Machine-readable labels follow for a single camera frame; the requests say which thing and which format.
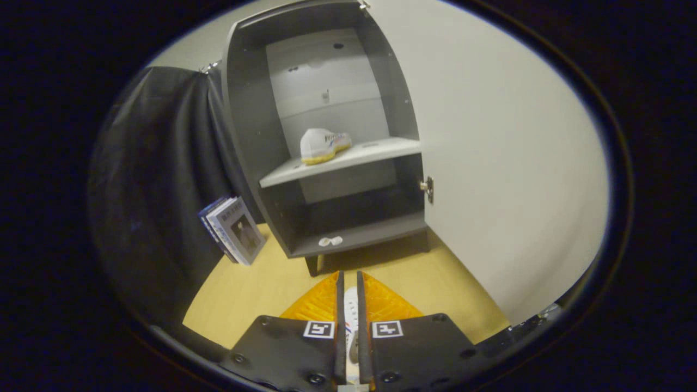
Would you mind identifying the grey shoe cabinet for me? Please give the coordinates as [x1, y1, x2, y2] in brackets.
[221, 0, 431, 277]

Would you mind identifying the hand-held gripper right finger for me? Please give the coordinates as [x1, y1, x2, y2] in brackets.
[357, 271, 480, 392]

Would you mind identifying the black backdrop cloth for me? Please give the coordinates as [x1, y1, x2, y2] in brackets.
[90, 66, 256, 327]

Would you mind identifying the white book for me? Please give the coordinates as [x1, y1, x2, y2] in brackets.
[204, 197, 243, 264]

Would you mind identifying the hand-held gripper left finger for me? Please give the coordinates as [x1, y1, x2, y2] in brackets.
[221, 271, 346, 392]

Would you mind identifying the white shoe cabinet door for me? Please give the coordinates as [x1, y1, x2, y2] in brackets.
[370, 0, 609, 326]

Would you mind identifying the white canvas shoe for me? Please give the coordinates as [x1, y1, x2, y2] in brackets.
[300, 128, 352, 166]
[344, 287, 361, 364]

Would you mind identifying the grey portrait cover book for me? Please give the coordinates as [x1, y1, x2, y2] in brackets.
[210, 197, 266, 266]

